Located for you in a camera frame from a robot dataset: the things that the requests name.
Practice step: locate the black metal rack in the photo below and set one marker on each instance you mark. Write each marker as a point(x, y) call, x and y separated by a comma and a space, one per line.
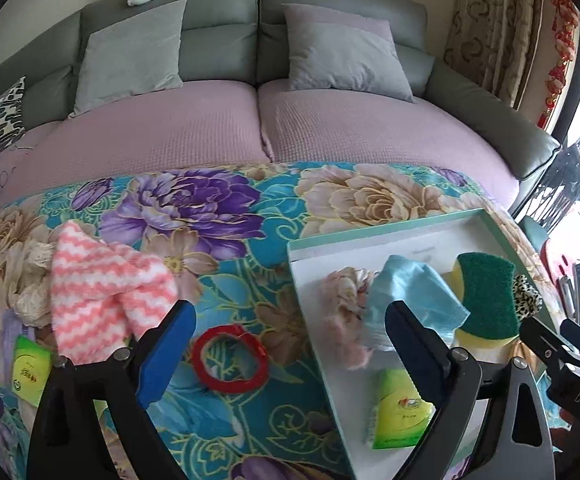
point(559, 180)

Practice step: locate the red hanging ornament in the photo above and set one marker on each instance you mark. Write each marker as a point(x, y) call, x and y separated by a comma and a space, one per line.
point(559, 60)

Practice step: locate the grey lavender cushion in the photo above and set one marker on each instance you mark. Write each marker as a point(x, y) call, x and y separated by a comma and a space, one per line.
point(345, 55)

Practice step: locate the lavender sofa seat cover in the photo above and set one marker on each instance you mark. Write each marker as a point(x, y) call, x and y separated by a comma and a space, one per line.
point(369, 130)
point(145, 135)

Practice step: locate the green tissue packet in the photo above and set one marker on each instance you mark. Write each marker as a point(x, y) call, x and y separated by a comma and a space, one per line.
point(30, 370)
point(394, 410)

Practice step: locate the beige patterned curtain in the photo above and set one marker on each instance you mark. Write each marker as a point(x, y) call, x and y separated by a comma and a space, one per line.
point(494, 25)

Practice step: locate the grey sofa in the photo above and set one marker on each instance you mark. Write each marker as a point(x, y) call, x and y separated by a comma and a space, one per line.
point(220, 35)

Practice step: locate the green yellow sponge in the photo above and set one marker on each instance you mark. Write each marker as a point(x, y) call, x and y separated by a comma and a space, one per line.
point(484, 285)

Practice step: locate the teal-edged white tray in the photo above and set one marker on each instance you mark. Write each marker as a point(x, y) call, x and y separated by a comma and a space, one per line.
point(320, 280)

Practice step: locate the cream lace hat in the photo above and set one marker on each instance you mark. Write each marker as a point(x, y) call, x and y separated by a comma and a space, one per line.
point(32, 302)

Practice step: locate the black white spotted scrunchie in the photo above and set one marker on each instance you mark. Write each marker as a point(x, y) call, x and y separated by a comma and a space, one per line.
point(527, 297)

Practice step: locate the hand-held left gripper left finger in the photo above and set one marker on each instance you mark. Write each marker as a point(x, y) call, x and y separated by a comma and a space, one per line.
point(162, 360)

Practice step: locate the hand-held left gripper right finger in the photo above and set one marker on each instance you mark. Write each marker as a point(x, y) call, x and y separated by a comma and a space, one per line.
point(414, 355)

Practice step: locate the pink white striped towel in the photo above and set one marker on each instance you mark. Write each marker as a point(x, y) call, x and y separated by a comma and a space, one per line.
point(100, 280)

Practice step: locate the floral blanket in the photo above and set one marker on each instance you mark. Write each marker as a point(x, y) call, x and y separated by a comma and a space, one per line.
point(220, 220)

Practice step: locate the red tape roll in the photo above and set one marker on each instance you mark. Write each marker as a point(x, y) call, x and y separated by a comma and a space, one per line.
point(200, 365)

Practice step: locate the red plastic stool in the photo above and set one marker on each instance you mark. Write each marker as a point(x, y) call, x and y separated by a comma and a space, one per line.
point(557, 265)

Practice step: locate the pink fluffy scrunchie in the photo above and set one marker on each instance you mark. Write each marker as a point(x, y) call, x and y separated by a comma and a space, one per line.
point(342, 305)

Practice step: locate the light blue face mask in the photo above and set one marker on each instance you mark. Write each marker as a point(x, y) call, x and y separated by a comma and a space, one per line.
point(409, 285)

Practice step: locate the plain grey cushion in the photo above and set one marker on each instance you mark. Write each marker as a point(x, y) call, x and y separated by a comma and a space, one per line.
point(130, 55)

